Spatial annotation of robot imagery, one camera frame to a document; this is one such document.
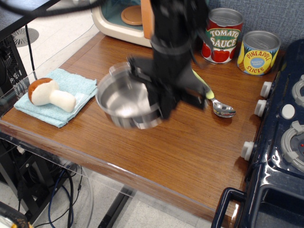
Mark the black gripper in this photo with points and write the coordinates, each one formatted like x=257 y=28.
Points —
x=168 y=78

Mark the stainless steel pan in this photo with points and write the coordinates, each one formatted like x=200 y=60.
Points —
x=125 y=100

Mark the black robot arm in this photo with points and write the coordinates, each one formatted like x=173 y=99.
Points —
x=177 y=24

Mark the toy microwave teal cream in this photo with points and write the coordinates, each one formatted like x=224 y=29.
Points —
x=127 y=20

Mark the tomato sauce can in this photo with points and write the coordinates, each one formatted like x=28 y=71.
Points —
x=223 y=30

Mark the pineapple slices can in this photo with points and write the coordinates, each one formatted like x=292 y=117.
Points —
x=258 y=52

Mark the light blue folded cloth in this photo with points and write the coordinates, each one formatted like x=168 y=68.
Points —
x=82 y=88

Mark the black table leg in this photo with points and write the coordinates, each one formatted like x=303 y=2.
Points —
x=116 y=208

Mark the plush mushroom toy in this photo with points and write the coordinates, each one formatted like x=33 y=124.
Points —
x=46 y=91

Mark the dark blue toy stove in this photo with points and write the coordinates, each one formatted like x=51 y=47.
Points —
x=274 y=193

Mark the black side desk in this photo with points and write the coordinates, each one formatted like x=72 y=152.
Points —
x=10 y=21

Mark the green handled metal spoon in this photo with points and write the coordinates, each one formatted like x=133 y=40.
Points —
x=219 y=108

